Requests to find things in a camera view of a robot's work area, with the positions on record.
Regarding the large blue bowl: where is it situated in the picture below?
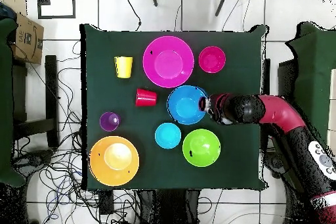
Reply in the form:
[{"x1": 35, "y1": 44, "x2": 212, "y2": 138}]
[{"x1": 167, "y1": 85, "x2": 209, "y2": 125}]

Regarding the green bowl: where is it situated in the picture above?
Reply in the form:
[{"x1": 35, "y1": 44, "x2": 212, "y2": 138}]
[{"x1": 182, "y1": 128, "x2": 222, "y2": 168}]

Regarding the small crimson bowl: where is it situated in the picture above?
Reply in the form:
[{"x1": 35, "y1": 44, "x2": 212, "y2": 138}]
[{"x1": 198, "y1": 45, "x2": 226, "y2": 74}]

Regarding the small light blue bowl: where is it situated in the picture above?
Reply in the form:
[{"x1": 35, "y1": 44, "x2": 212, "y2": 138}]
[{"x1": 154, "y1": 122, "x2": 182, "y2": 150}]

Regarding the dark green tablecloth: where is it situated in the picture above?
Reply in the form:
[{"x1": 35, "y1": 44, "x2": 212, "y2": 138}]
[{"x1": 79, "y1": 23, "x2": 270, "y2": 191}]

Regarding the large pink bowl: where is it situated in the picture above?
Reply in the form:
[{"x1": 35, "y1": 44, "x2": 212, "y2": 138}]
[{"x1": 142, "y1": 35, "x2": 195, "y2": 89}]

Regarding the red cup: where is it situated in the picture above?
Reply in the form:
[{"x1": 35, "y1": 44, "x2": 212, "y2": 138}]
[{"x1": 135, "y1": 88, "x2": 158, "y2": 108}]

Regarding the black chair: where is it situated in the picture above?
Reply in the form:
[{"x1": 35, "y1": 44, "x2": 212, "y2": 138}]
[{"x1": 277, "y1": 59, "x2": 299, "y2": 99}]

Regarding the yellow cup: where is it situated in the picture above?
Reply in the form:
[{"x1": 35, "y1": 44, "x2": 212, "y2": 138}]
[{"x1": 114, "y1": 56, "x2": 134, "y2": 79}]

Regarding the purple cup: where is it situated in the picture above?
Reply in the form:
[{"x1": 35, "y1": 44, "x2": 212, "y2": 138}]
[{"x1": 99, "y1": 111, "x2": 121, "y2": 132}]

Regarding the large orange bowl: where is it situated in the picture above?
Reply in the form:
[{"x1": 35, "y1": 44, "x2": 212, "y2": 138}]
[{"x1": 89, "y1": 135, "x2": 140, "y2": 187}]

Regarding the green clothed side table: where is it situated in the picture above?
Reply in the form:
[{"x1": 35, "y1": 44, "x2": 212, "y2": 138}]
[
  {"x1": 284, "y1": 21, "x2": 336, "y2": 156},
  {"x1": 0, "y1": 17, "x2": 27, "y2": 188}
]

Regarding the black power adapter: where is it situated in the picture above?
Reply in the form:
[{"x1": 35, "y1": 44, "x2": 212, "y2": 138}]
[{"x1": 98, "y1": 190, "x2": 114, "y2": 215}]

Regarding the cardboard box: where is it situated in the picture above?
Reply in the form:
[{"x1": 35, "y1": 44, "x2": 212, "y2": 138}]
[{"x1": 10, "y1": 12, "x2": 45, "y2": 65}]

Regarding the black cable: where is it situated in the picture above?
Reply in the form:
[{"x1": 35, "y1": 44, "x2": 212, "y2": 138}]
[{"x1": 123, "y1": 0, "x2": 142, "y2": 32}]

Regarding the tangle of cables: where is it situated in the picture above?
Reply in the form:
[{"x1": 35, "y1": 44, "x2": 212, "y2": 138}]
[{"x1": 12, "y1": 41, "x2": 137, "y2": 224}]

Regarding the black stool frame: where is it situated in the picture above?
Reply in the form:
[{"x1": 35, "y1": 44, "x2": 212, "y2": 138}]
[{"x1": 11, "y1": 55, "x2": 60, "y2": 148}]

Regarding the black pedestal leg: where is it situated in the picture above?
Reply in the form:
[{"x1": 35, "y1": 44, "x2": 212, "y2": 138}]
[{"x1": 12, "y1": 149, "x2": 54, "y2": 172}]

